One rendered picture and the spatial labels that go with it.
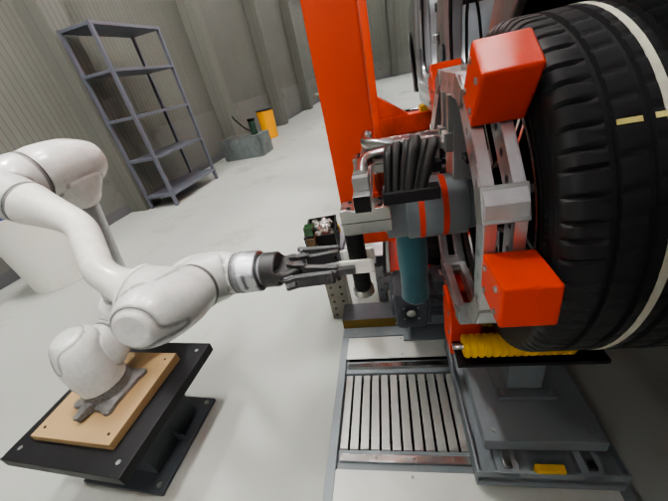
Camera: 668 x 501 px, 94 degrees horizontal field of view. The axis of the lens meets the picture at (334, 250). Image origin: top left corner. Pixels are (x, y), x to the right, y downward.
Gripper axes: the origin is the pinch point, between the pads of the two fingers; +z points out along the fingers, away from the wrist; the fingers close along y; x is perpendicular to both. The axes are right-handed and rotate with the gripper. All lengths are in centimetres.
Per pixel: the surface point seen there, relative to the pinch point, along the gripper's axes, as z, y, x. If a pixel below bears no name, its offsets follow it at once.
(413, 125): 33, -253, -25
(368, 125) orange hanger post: 3, -60, 15
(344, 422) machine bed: -18, -12, -77
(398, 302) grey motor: 6, -39, -46
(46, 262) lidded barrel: -278, -134, -57
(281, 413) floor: -46, -19, -83
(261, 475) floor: -47, 4, -83
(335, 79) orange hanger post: -5, -60, 31
